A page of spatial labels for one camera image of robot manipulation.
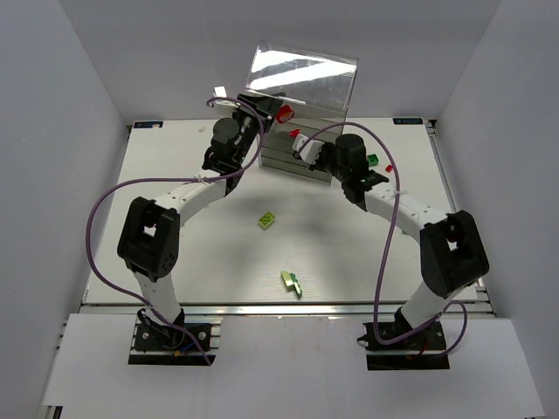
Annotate large red lego piece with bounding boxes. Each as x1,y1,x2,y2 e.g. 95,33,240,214
276,105,294,124

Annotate clear drawer container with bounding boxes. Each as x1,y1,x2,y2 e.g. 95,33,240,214
245,40,359,183

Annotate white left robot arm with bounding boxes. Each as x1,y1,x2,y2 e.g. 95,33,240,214
117,94,283,347

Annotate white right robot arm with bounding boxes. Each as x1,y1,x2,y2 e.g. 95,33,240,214
293,134,489,346

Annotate small green lego cube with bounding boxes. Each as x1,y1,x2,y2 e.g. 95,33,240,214
367,154,379,167

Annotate blue label right corner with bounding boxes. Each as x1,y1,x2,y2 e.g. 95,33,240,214
392,117,424,126

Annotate blue label corner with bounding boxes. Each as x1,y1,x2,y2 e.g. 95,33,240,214
392,117,424,126
133,120,163,129

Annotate lime green lego brick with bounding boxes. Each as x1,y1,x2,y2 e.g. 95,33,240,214
258,211,276,230

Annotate blue label left corner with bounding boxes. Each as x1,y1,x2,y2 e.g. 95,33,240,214
133,120,163,129

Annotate light green lego assembly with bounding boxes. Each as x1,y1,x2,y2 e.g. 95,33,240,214
280,271,303,299

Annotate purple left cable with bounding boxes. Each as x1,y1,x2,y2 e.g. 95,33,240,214
86,96,266,366

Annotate purple cable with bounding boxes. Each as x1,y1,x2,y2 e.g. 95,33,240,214
296,121,468,361
86,96,266,366

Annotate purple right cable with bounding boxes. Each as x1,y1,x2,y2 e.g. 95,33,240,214
296,121,468,361

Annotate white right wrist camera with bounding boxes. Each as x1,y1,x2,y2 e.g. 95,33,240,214
293,134,325,166

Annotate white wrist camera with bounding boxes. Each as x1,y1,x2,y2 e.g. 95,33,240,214
293,134,325,166
210,86,237,107

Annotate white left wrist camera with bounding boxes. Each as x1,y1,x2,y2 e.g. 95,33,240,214
210,86,237,107

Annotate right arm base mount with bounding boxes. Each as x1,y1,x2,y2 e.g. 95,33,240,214
357,321,450,371

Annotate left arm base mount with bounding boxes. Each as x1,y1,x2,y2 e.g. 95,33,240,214
128,309,220,367

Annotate aluminium table front rail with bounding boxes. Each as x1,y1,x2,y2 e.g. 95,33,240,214
80,300,494,318

